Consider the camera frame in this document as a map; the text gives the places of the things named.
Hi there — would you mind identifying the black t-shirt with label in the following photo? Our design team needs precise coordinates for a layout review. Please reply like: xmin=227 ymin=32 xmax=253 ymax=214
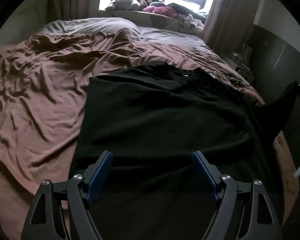
xmin=69 ymin=64 xmax=300 ymax=239

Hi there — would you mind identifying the black clothes hanger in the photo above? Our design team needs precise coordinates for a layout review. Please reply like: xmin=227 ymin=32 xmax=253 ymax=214
xmin=223 ymin=73 xmax=250 ymax=87

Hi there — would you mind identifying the brown wrinkled blanket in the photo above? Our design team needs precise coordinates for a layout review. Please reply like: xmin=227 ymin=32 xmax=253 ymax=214
xmin=0 ymin=28 xmax=299 ymax=239

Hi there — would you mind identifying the dark wardrobe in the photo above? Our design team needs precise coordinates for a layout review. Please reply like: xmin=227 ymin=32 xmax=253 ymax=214
xmin=248 ymin=25 xmax=300 ymax=103

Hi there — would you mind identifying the grey bed sheet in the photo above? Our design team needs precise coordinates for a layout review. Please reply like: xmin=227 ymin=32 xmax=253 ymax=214
xmin=39 ymin=18 xmax=212 ymax=53

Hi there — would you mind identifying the beige curtain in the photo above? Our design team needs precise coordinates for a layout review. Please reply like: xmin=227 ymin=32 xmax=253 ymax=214
xmin=202 ymin=0 xmax=260 ymax=55

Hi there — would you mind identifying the patterned pillow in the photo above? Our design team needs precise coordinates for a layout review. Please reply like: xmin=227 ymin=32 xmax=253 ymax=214
xmin=110 ymin=10 xmax=203 ymax=36

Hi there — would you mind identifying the grey plush toy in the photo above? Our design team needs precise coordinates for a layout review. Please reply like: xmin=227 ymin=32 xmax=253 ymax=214
xmin=106 ymin=0 xmax=140 ymax=11

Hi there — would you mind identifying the pink plush toy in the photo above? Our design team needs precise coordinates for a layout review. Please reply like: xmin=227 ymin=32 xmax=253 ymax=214
xmin=143 ymin=6 xmax=179 ymax=18

